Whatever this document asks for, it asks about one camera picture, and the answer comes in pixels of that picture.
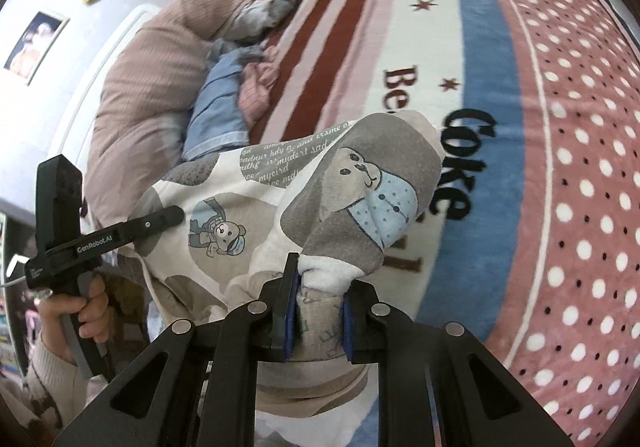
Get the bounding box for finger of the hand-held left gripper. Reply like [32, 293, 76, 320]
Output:
[125, 206, 185, 243]

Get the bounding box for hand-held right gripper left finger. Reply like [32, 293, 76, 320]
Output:
[52, 252, 301, 447]

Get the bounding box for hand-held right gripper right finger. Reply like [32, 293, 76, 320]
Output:
[340, 277, 576, 447]

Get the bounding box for cream bear print pants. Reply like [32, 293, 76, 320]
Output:
[120, 109, 443, 438]

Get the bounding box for person's left forearm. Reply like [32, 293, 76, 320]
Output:
[0, 337, 101, 447]

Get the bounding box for person's left hand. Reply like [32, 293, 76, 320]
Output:
[39, 277, 112, 364]

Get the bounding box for white headboard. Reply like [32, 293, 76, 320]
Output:
[57, 4, 161, 168]

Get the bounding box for blue denim garment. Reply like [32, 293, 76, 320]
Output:
[182, 39, 266, 162]

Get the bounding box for pink duvet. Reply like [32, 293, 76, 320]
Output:
[82, 0, 303, 228]

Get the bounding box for pink garment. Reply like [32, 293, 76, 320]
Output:
[237, 59, 281, 122]

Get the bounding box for striped dotted printed blanket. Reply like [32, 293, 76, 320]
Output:
[247, 0, 640, 447]

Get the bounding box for framed wall picture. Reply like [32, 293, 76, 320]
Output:
[4, 11, 70, 86]

